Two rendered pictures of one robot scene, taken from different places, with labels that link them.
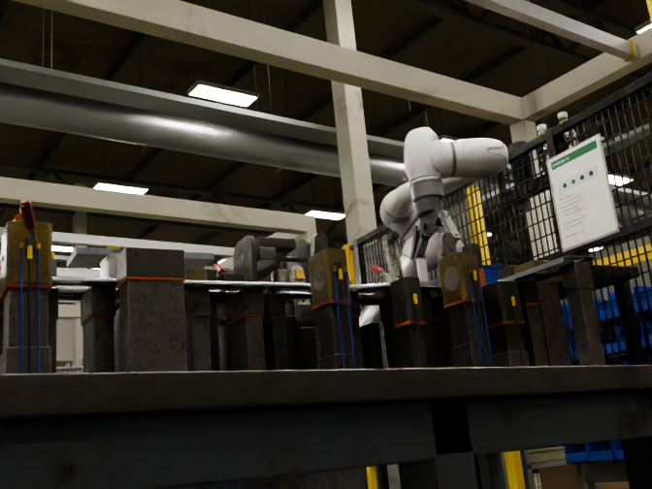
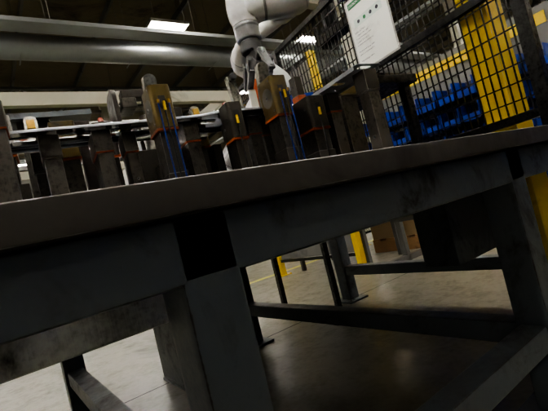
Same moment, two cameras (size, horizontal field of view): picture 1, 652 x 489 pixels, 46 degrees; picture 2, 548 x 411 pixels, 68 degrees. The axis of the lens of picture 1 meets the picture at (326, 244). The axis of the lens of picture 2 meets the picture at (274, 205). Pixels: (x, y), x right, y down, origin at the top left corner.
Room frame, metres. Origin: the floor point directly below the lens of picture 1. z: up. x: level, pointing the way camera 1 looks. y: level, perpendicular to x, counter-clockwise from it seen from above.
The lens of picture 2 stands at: (0.62, -0.24, 0.63)
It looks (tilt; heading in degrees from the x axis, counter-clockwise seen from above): 2 degrees up; 0
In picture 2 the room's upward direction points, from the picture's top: 14 degrees counter-clockwise
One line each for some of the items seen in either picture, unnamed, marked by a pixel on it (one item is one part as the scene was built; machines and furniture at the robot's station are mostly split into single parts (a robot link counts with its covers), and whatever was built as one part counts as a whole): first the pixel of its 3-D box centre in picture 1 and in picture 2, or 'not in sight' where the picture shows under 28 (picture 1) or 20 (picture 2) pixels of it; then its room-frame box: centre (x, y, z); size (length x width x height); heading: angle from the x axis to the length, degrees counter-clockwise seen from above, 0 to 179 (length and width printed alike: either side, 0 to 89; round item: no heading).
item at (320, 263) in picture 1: (337, 328); (170, 152); (1.69, -0.01, 0.87); 0.12 x 0.07 x 0.35; 29
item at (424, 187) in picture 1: (427, 191); (247, 34); (2.01, -0.29, 1.28); 0.09 x 0.09 x 0.06
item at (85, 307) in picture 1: (98, 357); not in sight; (1.61, 0.50, 0.84); 0.12 x 0.05 x 0.29; 29
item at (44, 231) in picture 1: (26, 324); not in sight; (1.36, 0.55, 0.88); 0.14 x 0.09 x 0.36; 29
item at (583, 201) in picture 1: (582, 194); (371, 24); (2.23, -0.80, 1.30); 0.23 x 0.02 x 0.31; 29
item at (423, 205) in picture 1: (430, 216); (252, 55); (2.01, -0.29, 1.20); 0.08 x 0.07 x 0.09; 29
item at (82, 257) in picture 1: (141, 260); (33, 121); (2.00, 0.50, 1.16); 0.37 x 0.14 x 0.02; 119
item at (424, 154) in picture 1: (427, 155); (244, 4); (2.01, -0.31, 1.39); 0.13 x 0.11 x 0.16; 94
